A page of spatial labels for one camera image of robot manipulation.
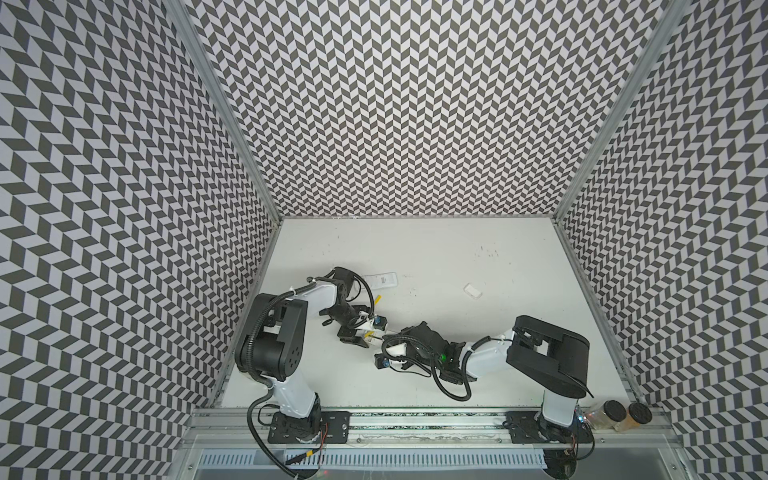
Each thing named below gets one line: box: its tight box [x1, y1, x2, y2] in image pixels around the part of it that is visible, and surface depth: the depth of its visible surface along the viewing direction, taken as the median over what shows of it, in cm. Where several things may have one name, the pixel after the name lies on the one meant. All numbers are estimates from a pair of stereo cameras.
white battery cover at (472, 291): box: [463, 283, 483, 299], surface depth 101 cm
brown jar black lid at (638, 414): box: [620, 402, 653, 431], surface depth 69 cm
